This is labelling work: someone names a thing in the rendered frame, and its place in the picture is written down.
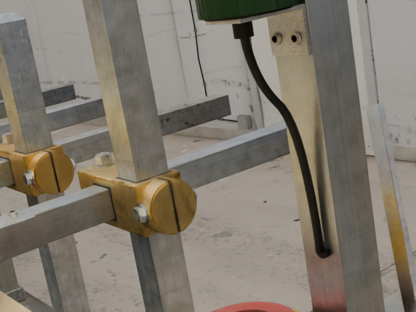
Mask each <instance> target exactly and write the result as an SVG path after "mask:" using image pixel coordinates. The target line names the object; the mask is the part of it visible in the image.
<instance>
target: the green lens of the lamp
mask: <svg viewBox="0 0 416 312"><path fill-rule="evenodd" d="M298 3H299V0H195V4H196V11H197V18H198V20H214V19H224V18H230V17H238V16H243V15H250V14H257V13H261V12H267V11H273V10H276V9H281V8H285V7H289V6H293V5H296V4H298Z"/></svg>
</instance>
